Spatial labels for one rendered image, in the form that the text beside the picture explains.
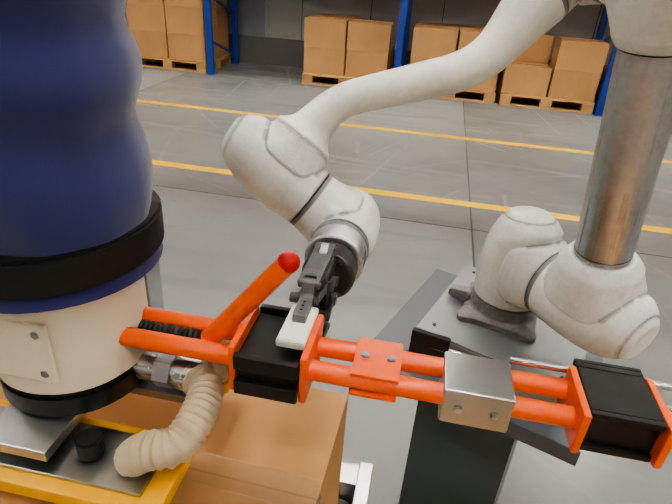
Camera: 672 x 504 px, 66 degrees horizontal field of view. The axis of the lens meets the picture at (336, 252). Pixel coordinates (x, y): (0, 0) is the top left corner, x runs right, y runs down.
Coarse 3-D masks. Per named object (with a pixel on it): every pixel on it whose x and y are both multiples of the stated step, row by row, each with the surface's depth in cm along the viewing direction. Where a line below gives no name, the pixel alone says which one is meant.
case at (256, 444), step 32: (0, 384) 82; (96, 416) 77; (128, 416) 78; (160, 416) 78; (224, 416) 79; (256, 416) 79; (288, 416) 80; (320, 416) 80; (224, 448) 74; (256, 448) 74; (288, 448) 75; (320, 448) 75; (192, 480) 69; (224, 480) 69; (256, 480) 70; (288, 480) 70; (320, 480) 70
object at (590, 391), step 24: (576, 384) 52; (600, 384) 52; (624, 384) 53; (648, 384) 53; (576, 408) 51; (600, 408) 50; (624, 408) 50; (648, 408) 50; (576, 432) 50; (600, 432) 51; (624, 432) 50; (648, 432) 49; (624, 456) 51; (648, 456) 50
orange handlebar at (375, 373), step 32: (160, 320) 60; (192, 320) 60; (160, 352) 57; (192, 352) 56; (224, 352) 55; (320, 352) 58; (352, 352) 57; (384, 352) 56; (352, 384) 54; (384, 384) 53; (416, 384) 53; (544, 384) 54; (512, 416) 52; (544, 416) 51
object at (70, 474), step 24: (0, 408) 61; (72, 432) 59; (96, 432) 56; (120, 432) 59; (0, 456) 56; (72, 456) 56; (96, 456) 56; (192, 456) 59; (0, 480) 54; (24, 480) 54; (48, 480) 54; (72, 480) 54; (96, 480) 54; (120, 480) 54; (144, 480) 54; (168, 480) 55
